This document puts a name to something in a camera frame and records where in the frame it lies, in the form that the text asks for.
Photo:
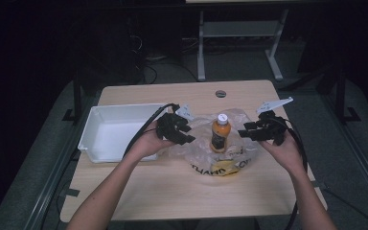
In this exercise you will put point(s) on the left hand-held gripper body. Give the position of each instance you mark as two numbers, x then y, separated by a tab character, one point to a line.
167	126

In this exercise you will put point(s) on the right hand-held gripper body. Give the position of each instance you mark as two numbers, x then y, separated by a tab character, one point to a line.
273	127

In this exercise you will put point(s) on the clear plastic bag black print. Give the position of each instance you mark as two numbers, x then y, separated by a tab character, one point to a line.
201	150

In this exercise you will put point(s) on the orange drink bottle white cap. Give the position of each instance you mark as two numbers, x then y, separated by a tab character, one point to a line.
220	134

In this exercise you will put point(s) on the white plastic bin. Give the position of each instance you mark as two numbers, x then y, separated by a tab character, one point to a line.
115	134

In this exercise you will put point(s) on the person's left hand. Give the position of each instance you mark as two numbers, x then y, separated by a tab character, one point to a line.
147	143

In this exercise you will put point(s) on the person's right hand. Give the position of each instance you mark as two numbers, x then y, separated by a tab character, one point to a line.
287	156

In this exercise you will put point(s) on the grey round table grommet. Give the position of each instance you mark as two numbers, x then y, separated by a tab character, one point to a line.
220	94

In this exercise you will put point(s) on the black metal stand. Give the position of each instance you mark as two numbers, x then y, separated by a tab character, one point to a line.
341	102
76	102

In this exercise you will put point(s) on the dark floor tape strip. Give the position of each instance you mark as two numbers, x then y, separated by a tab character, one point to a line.
72	192

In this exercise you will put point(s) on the grey metal desk frame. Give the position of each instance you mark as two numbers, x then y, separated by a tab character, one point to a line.
239	28

